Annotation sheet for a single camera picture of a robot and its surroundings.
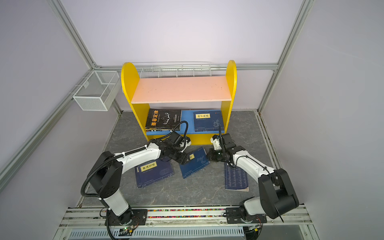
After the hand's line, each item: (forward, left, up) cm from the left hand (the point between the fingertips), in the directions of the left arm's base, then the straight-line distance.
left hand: (185, 160), depth 87 cm
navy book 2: (-4, +21, -4) cm, 21 cm away
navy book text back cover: (-11, -29, -5) cm, 31 cm away
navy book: (0, -6, -2) cm, 7 cm away
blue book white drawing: (+20, -15, +11) cm, 27 cm away
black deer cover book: (+23, +13, +12) cm, 29 cm away
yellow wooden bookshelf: (+51, -9, -7) cm, 52 cm away
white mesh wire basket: (+46, +57, +17) cm, 75 cm away
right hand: (0, -13, +1) cm, 13 cm away
